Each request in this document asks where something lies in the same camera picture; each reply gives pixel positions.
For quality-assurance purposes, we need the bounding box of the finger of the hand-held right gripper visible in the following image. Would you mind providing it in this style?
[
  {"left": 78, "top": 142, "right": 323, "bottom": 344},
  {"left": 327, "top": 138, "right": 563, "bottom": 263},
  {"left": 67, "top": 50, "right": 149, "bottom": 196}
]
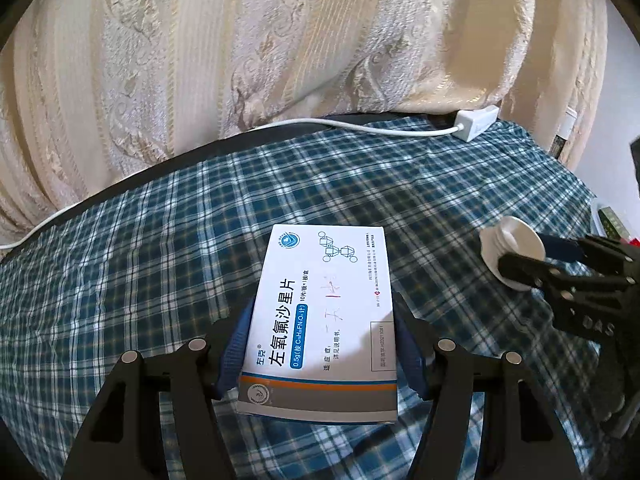
[
  {"left": 497, "top": 252, "right": 591, "bottom": 306},
  {"left": 537, "top": 232, "right": 640, "bottom": 273}
]

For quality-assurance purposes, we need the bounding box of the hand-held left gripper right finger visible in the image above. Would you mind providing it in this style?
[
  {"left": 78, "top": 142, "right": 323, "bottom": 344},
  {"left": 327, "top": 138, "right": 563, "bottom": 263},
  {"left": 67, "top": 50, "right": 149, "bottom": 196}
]
[{"left": 392, "top": 292, "right": 583, "bottom": 480}]

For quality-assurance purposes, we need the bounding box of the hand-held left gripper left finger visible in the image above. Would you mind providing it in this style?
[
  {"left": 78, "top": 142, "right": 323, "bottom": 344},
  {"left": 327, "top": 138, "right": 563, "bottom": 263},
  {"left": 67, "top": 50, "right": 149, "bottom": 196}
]
[{"left": 60, "top": 297, "right": 252, "bottom": 480}]

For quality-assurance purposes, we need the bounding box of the white small cup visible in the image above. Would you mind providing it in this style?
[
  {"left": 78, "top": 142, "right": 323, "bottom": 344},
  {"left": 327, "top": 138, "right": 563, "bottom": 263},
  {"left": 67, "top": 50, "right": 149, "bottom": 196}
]
[{"left": 478, "top": 215, "right": 546, "bottom": 292}]

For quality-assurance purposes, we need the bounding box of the white medicine box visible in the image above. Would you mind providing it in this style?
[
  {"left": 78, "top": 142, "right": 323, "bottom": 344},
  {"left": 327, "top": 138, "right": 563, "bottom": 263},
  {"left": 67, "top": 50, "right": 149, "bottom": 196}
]
[{"left": 237, "top": 223, "right": 400, "bottom": 424}]

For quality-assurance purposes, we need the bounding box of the dark green carton box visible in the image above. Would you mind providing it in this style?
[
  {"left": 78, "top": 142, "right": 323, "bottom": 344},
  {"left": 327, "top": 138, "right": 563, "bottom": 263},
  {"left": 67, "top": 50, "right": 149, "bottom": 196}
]
[{"left": 599, "top": 205, "right": 632, "bottom": 240}]

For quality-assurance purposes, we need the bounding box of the white power strip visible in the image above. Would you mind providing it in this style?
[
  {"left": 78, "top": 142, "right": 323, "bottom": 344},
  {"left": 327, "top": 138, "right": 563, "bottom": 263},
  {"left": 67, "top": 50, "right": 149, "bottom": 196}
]
[{"left": 453, "top": 104, "right": 501, "bottom": 142}]

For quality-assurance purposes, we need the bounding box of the blue plaid cloth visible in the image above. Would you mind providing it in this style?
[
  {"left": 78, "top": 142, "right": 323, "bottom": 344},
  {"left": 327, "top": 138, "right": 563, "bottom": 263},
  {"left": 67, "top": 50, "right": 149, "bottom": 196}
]
[{"left": 0, "top": 116, "right": 608, "bottom": 480}]

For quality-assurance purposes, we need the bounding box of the cream patterned curtain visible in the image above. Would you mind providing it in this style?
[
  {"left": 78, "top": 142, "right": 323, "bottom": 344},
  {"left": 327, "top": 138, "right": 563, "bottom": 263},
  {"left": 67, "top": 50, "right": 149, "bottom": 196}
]
[{"left": 0, "top": 0, "right": 610, "bottom": 248}]

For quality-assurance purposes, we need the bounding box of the white power cable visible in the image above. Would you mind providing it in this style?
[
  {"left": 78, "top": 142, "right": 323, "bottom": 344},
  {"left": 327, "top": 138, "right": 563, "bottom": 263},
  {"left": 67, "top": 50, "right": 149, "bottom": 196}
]
[{"left": 0, "top": 118, "right": 462, "bottom": 252}]

